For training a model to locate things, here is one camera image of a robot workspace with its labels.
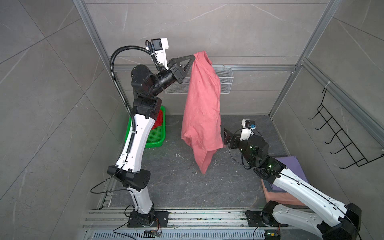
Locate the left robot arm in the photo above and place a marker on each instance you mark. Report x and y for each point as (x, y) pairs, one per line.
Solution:
(146, 107)

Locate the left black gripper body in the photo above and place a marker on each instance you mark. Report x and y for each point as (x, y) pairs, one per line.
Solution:
(175, 75)

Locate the pink t-shirt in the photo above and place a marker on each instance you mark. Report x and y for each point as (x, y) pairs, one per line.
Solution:
(201, 128)

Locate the folded salmon t-shirt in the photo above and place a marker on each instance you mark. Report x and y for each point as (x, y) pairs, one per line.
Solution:
(282, 198)

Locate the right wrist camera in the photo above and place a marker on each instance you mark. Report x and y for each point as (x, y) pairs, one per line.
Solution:
(247, 129)

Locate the black wire hook rack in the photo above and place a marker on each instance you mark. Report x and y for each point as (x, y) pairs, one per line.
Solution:
(339, 133)

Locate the folded grey t-shirt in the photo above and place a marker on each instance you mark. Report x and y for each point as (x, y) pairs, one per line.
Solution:
(268, 186)

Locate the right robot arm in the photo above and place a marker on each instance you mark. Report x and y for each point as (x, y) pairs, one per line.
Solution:
(329, 219)

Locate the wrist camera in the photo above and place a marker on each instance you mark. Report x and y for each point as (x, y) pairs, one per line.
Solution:
(157, 49)
(247, 129)

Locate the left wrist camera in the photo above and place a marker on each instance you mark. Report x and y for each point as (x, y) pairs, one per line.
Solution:
(157, 49)

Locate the green plastic basket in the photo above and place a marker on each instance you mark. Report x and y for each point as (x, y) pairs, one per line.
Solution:
(156, 135)

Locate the folded purple t-shirt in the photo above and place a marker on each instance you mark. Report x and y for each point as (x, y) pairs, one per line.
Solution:
(293, 164)

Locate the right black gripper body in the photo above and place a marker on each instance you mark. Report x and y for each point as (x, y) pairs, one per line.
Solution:
(236, 142)

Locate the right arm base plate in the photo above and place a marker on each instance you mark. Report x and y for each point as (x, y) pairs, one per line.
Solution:
(260, 219)

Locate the aluminium rail frame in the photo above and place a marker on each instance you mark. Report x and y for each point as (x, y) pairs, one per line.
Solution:
(183, 224)

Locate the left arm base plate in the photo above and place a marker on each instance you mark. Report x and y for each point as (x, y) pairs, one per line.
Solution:
(152, 219)

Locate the red t-shirt in basket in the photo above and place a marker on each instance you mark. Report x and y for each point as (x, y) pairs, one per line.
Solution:
(159, 121)

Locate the white wire mesh basket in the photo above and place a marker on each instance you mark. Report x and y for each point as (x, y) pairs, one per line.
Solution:
(225, 75)

